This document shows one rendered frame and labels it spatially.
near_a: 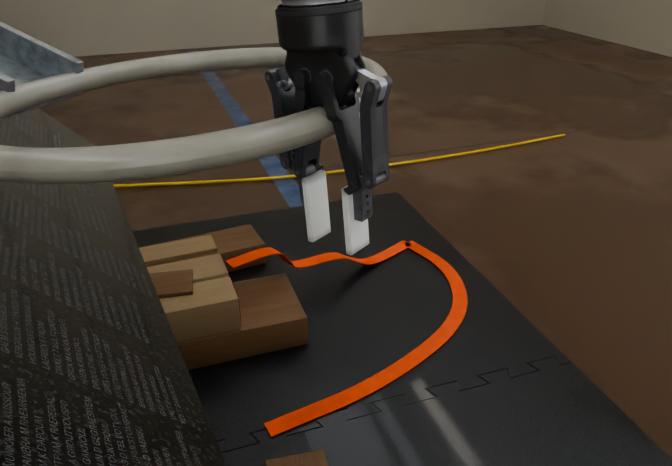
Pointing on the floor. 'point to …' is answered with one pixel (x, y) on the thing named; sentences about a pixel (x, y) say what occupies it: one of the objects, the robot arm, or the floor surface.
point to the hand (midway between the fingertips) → (336, 213)
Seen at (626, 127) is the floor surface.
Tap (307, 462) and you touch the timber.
